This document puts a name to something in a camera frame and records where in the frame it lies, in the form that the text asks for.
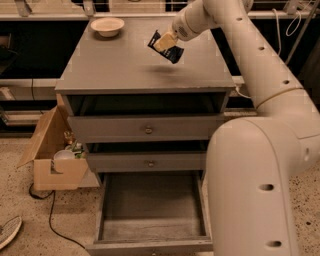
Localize white paper bowl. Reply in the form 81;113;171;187
91;17;125;38

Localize grey top drawer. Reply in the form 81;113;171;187
68;114;224;143

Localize green items in box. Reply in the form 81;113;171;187
64;130;86;159

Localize grey bottom drawer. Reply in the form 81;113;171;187
86;171;213;256

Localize white mesh shoe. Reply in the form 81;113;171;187
0;216;22;250

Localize metal stand pole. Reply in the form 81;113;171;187
285;0;320;65

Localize grey middle drawer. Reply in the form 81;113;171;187
87;152;206;172

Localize grey drawer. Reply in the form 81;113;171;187
86;171;213;256
68;114;224;143
87;152;206;172

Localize grey wooden drawer cabinet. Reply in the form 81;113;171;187
54;15;236;183

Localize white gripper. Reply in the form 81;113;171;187
153;4;207;52

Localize open cardboard box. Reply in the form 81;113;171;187
17;94;96;190

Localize white bowl in box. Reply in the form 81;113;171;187
53;150;75;160

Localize dark blue rxbar wrapper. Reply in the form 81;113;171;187
148;31;184;64

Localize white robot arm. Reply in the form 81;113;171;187
156;0;320;256

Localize dark grey side cabinet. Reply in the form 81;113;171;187
300;39;320;108

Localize black floor cable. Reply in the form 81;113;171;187
28;183;88;251

